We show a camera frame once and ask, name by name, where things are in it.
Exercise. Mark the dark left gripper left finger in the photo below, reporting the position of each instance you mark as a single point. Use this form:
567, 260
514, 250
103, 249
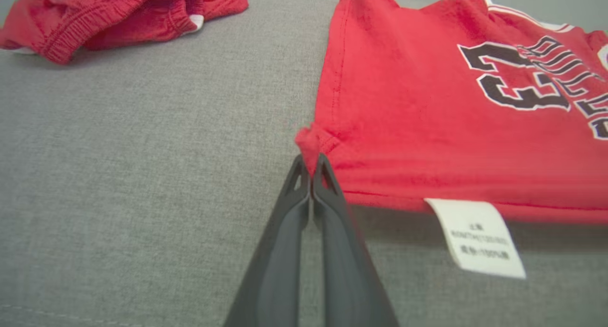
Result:
280, 270

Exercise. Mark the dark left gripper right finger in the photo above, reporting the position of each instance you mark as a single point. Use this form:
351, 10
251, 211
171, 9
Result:
349, 279

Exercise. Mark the red basketball jersey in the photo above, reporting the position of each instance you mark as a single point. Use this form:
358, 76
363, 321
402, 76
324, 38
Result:
418, 103

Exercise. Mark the red shorts with white bands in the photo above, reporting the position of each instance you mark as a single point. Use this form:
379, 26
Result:
118, 18

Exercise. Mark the grey fabric sofa cushion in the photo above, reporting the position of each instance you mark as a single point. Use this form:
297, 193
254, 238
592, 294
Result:
142, 175

